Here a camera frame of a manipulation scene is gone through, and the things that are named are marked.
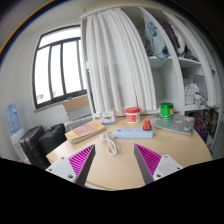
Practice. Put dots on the light blue power strip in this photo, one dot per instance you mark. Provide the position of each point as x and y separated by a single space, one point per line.
133 133

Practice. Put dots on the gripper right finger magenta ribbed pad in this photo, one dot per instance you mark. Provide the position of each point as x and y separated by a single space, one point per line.
154 166

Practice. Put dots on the small white printed box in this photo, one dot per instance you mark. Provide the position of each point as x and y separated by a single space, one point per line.
107 118

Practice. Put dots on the white shelving unit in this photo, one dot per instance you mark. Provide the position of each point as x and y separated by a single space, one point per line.
176 56

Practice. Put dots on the black framed window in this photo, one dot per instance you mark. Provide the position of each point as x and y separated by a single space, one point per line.
57 67

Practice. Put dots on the water dispenser with bottle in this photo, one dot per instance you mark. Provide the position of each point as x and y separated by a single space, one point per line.
16 130

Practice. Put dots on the white radiator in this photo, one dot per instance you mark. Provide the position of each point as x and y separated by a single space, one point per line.
72 124

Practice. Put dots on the green canister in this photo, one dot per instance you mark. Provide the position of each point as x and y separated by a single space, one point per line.
166 110

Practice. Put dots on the orange charger plug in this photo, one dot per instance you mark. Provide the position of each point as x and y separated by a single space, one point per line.
147 125

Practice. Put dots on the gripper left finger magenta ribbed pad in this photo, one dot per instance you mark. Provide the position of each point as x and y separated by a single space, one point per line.
74 168

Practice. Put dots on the colourful patterned bag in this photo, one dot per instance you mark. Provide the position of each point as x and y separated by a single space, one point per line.
199 124

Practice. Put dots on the black suitcase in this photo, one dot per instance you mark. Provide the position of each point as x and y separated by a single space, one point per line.
37 143

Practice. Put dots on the cardboard box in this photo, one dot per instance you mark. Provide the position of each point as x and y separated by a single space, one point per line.
76 103

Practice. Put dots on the white jar, red lid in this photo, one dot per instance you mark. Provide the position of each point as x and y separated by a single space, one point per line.
133 114

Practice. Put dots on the white curtain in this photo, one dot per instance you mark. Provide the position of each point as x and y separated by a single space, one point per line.
119 72

